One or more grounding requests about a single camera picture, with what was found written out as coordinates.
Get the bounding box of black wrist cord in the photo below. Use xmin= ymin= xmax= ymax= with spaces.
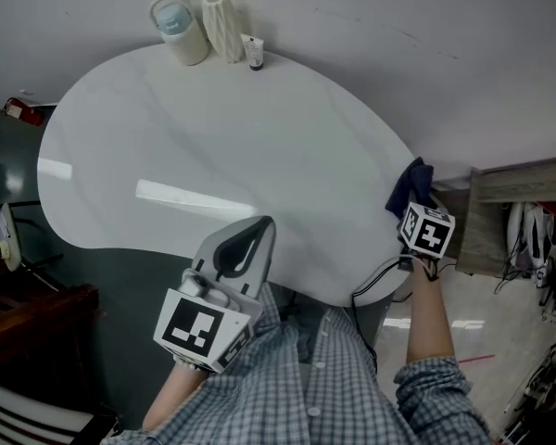
xmin=419 ymin=257 xmax=441 ymax=281

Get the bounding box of white tube with black cap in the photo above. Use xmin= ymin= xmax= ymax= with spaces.
xmin=239 ymin=33 xmax=265 ymax=72

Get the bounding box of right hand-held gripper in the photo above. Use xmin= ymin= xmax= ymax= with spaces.
xmin=396 ymin=200 xmax=457 ymax=262

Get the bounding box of white black striped object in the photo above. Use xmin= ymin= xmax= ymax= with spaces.
xmin=0 ymin=377 xmax=94 ymax=445

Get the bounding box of person's left forearm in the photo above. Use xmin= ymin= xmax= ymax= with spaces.
xmin=141 ymin=362 xmax=209 ymax=433

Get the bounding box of person's right forearm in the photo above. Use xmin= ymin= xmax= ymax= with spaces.
xmin=405 ymin=257 xmax=458 ymax=365

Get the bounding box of red fire extinguisher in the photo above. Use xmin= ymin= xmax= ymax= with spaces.
xmin=3 ymin=96 xmax=45 ymax=128

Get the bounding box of grey wooden cabinet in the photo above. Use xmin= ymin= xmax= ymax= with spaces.
xmin=453 ymin=155 xmax=556 ymax=277

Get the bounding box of white bottle with blue lid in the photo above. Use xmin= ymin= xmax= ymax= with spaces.
xmin=148 ymin=0 xmax=210 ymax=68

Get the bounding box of white bead bracelet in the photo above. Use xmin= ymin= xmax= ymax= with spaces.
xmin=174 ymin=357 xmax=205 ymax=374

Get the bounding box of dark blue cloth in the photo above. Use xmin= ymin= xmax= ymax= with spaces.
xmin=384 ymin=156 xmax=436 ymax=217

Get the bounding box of white ribbed vase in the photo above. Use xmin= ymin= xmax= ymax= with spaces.
xmin=201 ymin=0 xmax=245 ymax=64

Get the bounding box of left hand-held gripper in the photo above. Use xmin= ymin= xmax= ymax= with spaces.
xmin=152 ymin=214 xmax=278 ymax=374

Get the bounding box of white curved table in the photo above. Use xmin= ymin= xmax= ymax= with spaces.
xmin=36 ymin=42 xmax=435 ymax=308

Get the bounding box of black floor cable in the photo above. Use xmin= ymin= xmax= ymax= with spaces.
xmin=349 ymin=255 xmax=416 ymax=375

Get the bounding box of checked shirt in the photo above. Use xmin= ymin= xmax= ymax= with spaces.
xmin=101 ymin=283 xmax=492 ymax=445

